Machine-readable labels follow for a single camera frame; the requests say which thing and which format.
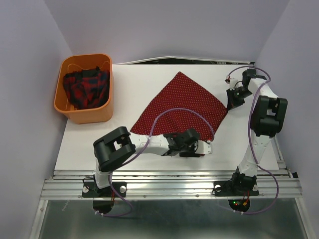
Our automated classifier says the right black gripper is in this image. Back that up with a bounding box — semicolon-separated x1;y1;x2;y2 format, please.
226;87;252;111

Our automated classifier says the red polka dot skirt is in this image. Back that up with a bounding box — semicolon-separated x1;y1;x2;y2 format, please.
131;72;228;141

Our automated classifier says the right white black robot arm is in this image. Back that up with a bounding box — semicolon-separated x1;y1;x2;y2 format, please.
225;67;288;194

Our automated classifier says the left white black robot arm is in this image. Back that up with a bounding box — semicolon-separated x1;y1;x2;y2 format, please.
93;126;210;196

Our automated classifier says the red black plaid skirt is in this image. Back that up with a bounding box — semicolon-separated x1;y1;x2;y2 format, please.
63;67;110;110

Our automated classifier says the orange plastic bin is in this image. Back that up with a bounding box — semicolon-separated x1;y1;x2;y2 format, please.
53;53;114;124

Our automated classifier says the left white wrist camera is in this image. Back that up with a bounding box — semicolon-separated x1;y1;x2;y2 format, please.
195;140;212;155

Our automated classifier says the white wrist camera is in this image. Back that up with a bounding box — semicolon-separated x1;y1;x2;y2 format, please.
225;76;242;91
195;140;212;155

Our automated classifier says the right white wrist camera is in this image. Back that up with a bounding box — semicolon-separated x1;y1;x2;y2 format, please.
225;76;242;91

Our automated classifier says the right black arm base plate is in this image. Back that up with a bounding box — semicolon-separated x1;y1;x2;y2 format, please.
212;180;259;197

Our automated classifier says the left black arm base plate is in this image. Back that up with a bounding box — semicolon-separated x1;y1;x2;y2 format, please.
82;181;127;198

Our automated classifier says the aluminium front rail frame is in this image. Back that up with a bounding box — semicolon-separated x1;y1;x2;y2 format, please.
30;164;316;239

